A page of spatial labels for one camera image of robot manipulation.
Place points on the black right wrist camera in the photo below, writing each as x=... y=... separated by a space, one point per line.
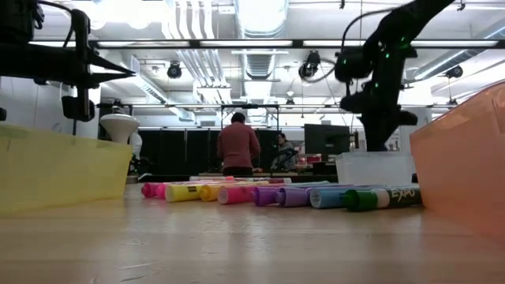
x=353 y=65

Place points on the white LED light bar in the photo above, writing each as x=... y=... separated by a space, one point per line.
x=138 y=43
x=51 y=43
x=244 y=43
x=453 y=43
x=335 y=43

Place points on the yellow translucent plastic bin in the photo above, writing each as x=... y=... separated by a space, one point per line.
x=59 y=173

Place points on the black ceiling spotlight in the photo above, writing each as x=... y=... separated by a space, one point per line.
x=174 y=71
x=454 y=72
x=309 y=67

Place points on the black partition curtain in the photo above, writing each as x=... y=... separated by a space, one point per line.
x=177 y=152

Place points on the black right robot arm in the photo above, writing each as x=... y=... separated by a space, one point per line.
x=394 y=31

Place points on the person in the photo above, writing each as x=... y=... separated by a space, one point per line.
x=238 y=146
x=286 y=155

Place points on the clear plastic bin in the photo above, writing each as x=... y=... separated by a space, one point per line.
x=375 y=169

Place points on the red Expo marker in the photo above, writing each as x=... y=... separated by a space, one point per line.
x=264 y=180

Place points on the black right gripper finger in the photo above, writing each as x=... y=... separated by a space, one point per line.
x=388 y=136
x=371 y=136

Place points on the silver ceiling air duct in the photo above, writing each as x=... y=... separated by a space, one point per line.
x=260 y=16

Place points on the white bulb table lamp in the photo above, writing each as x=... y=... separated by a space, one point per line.
x=119 y=126

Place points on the black aluminium table frame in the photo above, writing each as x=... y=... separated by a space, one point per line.
x=177 y=178

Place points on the white pillar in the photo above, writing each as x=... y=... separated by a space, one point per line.
x=424 y=134

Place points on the green Expo marker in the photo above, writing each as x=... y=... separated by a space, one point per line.
x=378 y=198

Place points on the orange translucent plastic bin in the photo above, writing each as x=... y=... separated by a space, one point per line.
x=465 y=165

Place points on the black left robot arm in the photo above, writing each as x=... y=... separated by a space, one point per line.
x=31 y=59

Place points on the black monitor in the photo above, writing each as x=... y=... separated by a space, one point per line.
x=326 y=139

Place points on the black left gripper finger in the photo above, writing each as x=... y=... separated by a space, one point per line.
x=106 y=62
x=106 y=81

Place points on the golden yellow highlighter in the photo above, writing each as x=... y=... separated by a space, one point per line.
x=211 y=192

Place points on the purple highlighter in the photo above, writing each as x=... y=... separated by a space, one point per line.
x=266 y=196
x=292 y=197

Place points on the black overhead frame beam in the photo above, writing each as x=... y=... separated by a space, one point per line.
x=300 y=43

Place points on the teal highlighter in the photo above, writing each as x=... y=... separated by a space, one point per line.
x=311 y=184

